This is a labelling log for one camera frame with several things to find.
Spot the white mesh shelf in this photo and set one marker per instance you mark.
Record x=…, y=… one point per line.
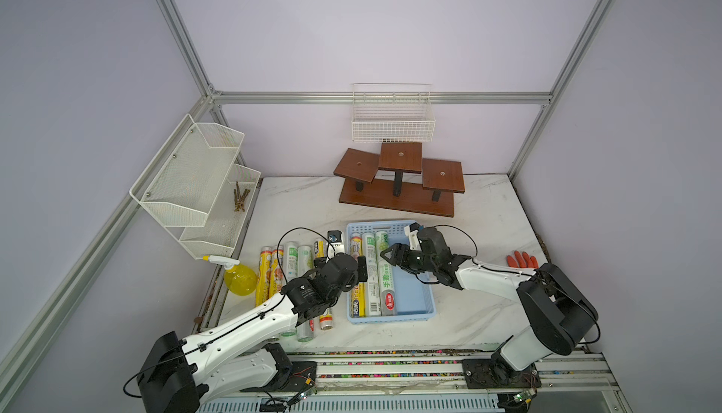
x=220, y=234
x=179, y=188

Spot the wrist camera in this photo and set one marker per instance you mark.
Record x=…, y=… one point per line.
x=411, y=232
x=335, y=242

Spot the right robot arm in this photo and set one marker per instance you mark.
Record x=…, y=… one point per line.
x=559, y=316

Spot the brown wooden tiered stand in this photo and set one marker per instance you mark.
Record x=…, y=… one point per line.
x=400, y=178

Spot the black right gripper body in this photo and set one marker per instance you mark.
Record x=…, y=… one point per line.
x=414, y=260

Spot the red work glove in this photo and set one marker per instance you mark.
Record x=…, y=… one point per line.
x=522, y=259

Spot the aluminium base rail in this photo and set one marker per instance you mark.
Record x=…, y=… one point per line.
x=446, y=371

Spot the brown twigs in shelf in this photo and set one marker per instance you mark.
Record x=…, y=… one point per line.
x=240, y=195

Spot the white wire wall basket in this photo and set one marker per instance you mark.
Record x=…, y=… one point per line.
x=392, y=113

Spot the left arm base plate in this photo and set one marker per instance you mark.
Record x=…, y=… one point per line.
x=295, y=378

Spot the yellow spray bottle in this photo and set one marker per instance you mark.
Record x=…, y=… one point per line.
x=239, y=279

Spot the clear wrap roll green label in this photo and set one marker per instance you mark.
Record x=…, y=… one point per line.
x=385, y=273

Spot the blue plastic basket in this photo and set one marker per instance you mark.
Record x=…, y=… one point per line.
x=414, y=300

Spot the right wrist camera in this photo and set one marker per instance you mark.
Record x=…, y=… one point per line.
x=411, y=232

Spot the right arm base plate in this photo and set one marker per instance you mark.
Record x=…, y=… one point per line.
x=496, y=374

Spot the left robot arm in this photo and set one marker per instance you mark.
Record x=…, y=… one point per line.
x=182, y=374

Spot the yellow roll far left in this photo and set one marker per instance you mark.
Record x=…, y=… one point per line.
x=263, y=283

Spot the white mesh upper shelf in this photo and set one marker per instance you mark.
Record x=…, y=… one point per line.
x=179, y=188

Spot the white mesh lower shelf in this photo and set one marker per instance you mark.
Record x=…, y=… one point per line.
x=220, y=234

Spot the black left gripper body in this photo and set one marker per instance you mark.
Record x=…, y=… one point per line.
x=360, y=276

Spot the yellow plastic wrap roll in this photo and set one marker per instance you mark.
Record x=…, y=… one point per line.
x=358, y=300

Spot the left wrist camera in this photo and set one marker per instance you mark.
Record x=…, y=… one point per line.
x=335, y=242

